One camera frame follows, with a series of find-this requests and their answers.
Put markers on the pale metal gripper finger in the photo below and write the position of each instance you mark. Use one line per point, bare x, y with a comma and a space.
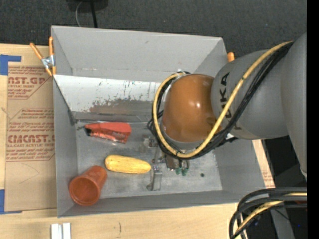
154, 143
156, 180

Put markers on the yellow toy corn cob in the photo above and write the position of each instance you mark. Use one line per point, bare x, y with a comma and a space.
127, 164

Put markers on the red packet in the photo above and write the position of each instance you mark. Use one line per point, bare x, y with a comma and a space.
112, 131

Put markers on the orange plastic cup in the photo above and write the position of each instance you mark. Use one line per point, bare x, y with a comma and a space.
87, 187

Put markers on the grey metal bin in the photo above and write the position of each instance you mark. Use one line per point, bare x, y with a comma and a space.
134, 51

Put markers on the brown cardboard board red print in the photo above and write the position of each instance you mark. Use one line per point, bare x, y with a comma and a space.
30, 178

